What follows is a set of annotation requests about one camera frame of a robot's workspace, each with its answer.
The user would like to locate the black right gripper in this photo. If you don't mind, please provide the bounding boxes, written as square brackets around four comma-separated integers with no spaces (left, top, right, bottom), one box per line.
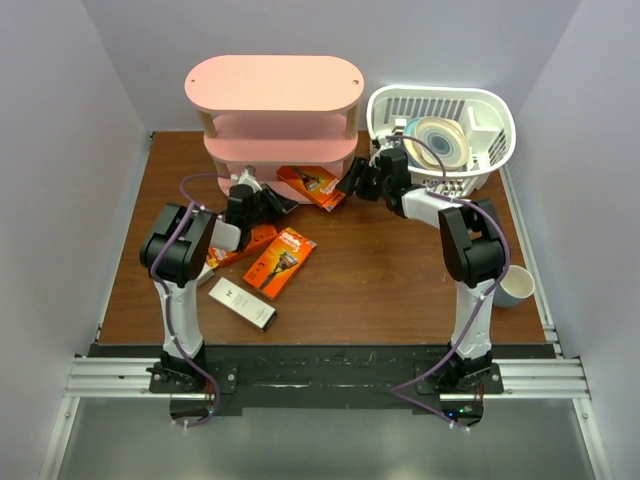
[336,157,391,202]

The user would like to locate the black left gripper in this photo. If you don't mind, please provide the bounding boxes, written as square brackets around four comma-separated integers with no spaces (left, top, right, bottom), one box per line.
[245,182,297,229]

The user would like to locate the orange Gillette razor box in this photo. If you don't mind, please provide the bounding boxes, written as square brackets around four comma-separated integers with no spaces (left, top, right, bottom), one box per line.
[205,224,278,269]
[277,166,346,212]
[243,228,317,299]

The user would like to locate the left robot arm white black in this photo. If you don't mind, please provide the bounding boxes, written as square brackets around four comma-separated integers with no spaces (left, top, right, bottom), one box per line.
[139,184,298,392]

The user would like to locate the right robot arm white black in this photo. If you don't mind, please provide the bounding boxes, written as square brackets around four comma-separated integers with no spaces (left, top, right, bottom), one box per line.
[337,149,510,393]

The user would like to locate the pink three-tier wooden shelf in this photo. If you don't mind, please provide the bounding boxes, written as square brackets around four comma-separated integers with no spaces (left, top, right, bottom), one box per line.
[184,54,365,202]

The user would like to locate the stack of ceramic plates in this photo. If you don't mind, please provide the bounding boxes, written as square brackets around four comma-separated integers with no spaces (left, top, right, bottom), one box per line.
[401,116,471,172]

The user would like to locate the white Harry's razor box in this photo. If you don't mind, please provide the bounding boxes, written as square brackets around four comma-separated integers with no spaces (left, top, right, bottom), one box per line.
[196,263,215,287]

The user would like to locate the white plastic basket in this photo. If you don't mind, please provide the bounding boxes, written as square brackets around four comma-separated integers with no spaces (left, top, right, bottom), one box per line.
[366,85,516,198]

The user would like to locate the grey white razor box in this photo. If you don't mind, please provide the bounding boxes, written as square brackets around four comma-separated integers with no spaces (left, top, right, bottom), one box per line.
[208,278,277,331]

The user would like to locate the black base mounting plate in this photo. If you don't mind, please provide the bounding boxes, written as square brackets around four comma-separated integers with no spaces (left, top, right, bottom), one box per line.
[86,344,555,426]

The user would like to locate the beige blue cup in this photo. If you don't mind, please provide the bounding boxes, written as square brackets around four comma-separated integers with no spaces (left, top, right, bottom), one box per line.
[493,265,536,308]

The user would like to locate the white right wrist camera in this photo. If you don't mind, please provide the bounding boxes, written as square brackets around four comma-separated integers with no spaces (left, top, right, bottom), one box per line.
[369,136,398,164]

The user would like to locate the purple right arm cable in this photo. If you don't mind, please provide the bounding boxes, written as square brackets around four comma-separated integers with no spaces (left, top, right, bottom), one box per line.
[377,134,512,429]

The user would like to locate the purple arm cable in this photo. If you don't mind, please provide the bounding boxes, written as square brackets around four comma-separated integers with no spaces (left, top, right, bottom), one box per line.
[377,134,512,429]
[149,172,241,429]

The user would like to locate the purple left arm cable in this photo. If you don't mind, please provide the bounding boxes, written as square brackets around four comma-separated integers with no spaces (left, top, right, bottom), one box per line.
[149,172,241,429]

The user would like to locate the aluminium frame rail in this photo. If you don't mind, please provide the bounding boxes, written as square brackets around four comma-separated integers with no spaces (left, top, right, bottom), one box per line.
[41,343,610,479]

